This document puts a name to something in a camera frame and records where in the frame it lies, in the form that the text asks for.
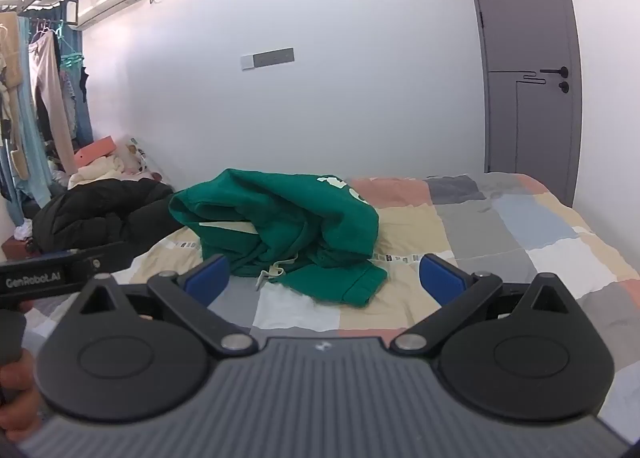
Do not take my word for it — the white printed plush toy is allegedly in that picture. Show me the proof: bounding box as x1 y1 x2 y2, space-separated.
117 138 163 180

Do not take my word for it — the grey wall switch panel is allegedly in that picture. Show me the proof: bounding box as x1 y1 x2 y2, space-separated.
241 47 295 70

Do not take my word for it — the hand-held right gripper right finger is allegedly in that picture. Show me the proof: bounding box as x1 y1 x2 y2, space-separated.
390 254 576 355

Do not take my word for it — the cream fluffy blanket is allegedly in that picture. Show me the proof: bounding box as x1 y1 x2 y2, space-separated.
67 155 126 189

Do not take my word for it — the grey door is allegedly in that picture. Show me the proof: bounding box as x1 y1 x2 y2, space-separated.
460 0 583 206

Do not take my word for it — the row of hanging clothes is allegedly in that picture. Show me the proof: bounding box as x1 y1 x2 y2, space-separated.
0 8 96 219

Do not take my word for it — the green zip hoodie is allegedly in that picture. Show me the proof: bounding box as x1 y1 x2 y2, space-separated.
168 168 388 309

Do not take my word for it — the black puffer jacket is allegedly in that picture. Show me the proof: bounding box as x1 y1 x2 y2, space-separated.
32 178 176 256

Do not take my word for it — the pink box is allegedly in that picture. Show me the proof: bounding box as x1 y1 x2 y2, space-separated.
75 135 117 166

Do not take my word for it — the person's left hand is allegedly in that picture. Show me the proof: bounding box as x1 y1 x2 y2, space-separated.
0 355 45 440

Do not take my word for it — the patchwork bedsheet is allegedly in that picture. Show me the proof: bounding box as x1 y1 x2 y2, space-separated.
20 172 640 444

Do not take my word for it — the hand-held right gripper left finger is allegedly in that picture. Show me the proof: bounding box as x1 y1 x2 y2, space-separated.
75 254 259 358

